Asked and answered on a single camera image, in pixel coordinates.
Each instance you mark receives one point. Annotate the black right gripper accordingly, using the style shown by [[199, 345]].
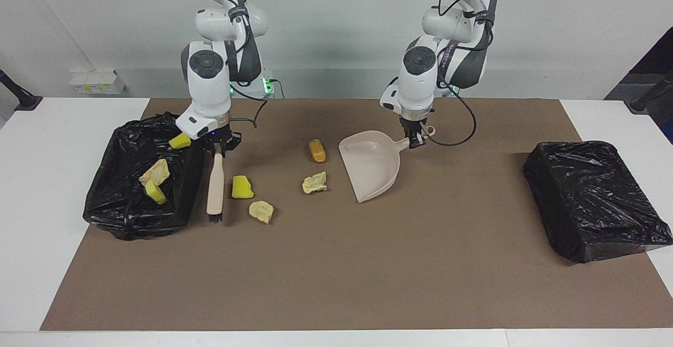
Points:
[[223, 139]]

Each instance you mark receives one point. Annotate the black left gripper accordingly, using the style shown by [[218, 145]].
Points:
[[415, 126]]

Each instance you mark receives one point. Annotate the beige hand brush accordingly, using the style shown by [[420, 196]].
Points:
[[215, 189]]

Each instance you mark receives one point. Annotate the beige plastic dustpan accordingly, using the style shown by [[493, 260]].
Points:
[[373, 168]]

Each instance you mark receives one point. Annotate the beige foam chunk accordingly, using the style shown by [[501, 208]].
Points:
[[156, 171], [261, 211], [314, 183]]

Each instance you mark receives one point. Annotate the notched yellow sponge piece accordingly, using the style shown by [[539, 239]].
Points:
[[156, 193]]

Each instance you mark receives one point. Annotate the orange-brown bread roll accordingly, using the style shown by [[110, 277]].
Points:
[[317, 151]]

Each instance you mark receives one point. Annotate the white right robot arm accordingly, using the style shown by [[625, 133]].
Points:
[[207, 89]]

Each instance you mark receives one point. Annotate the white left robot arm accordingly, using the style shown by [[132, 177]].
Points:
[[418, 81]]

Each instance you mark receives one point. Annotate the black bag lined bin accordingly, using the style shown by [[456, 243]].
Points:
[[589, 200], [121, 210]]

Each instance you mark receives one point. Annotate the brown table mat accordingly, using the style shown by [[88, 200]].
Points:
[[336, 284]]

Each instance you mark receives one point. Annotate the black stand base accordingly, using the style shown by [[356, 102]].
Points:
[[639, 106], [26, 102]]

